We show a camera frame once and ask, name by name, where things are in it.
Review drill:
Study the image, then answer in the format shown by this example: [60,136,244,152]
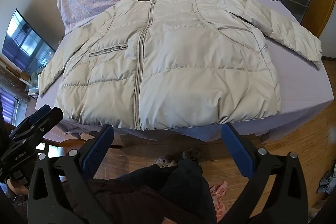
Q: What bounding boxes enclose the cluttered glass tv stand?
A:
[24,72,43,101]

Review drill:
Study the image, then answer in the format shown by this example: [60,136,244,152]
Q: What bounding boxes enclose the grey furry slipper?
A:
[156,154,177,168]
[182,149,202,162]

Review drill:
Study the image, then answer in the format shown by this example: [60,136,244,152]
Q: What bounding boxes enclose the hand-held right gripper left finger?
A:
[28,124,114,224]

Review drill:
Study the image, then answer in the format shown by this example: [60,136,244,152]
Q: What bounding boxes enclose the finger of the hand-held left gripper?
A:
[15,107,64,140]
[10,105,51,134]

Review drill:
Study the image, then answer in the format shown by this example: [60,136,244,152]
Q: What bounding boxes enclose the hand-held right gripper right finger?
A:
[221,122,309,224]

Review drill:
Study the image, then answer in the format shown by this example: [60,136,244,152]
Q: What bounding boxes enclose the person's left hand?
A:
[7,178,30,196]

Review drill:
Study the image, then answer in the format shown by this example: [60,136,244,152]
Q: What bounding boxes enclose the pink polka-dot cloth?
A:
[209,181,228,222]

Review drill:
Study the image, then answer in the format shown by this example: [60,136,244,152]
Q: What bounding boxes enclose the person's legs in dark pants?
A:
[87,153,219,224]

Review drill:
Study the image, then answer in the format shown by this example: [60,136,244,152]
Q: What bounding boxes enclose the grey bow shoe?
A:
[316,164,336,194]

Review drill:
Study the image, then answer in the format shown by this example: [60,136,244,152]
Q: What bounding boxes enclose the orange wooden door frame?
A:
[299,0,336,39]

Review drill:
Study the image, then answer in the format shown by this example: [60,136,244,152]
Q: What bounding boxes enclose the flat screen television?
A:
[1,9,56,75]

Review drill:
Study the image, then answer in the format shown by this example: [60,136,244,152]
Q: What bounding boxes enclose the beige puffer jacket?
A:
[38,0,323,131]

